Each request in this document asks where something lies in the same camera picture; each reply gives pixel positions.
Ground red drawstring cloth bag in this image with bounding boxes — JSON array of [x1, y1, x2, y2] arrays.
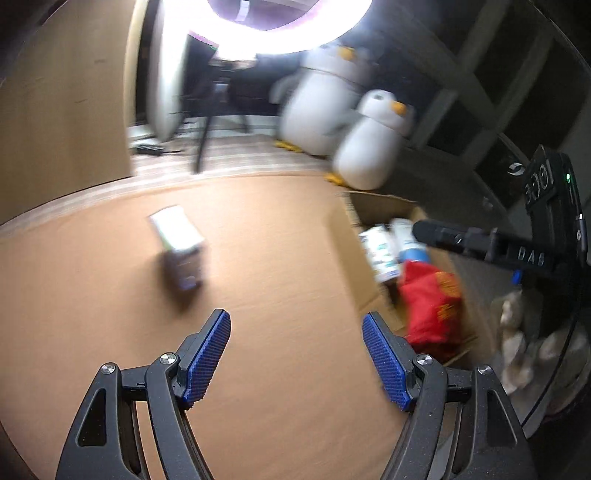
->
[[399, 260, 463, 363]]

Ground white Aqua sunscreen tube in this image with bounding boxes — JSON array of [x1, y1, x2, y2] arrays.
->
[[389, 218, 431, 263]]

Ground patterned white tissue pack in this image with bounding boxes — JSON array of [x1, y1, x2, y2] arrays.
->
[[359, 225, 401, 284]]

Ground dark shelving unit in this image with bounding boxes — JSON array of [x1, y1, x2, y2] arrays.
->
[[365, 1, 590, 234]]

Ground brown cardboard box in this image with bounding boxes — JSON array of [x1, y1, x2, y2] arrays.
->
[[327, 191, 496, 366]]

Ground clear silver rectangular box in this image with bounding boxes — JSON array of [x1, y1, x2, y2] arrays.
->
[[149, 205, 205, 292]]

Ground small white penguin plush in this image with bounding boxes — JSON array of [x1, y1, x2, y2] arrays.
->
[[324, 89, 415, 191]]

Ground large white penguin plush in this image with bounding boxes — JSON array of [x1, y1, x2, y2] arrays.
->
[[270, 42, 374, 157]]

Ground black power strip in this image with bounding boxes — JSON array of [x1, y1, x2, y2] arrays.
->
[[131, 144, 166, 156]]

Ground wooden headboard panel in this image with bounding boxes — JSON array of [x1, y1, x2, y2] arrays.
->
[[1, 1, 147, 221]]

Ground black tripod stand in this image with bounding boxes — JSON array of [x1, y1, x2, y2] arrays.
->
[[185, 37, 250, 174]]

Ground bright ring light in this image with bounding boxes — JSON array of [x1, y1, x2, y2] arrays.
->
[[146, 1, 372, 141]]

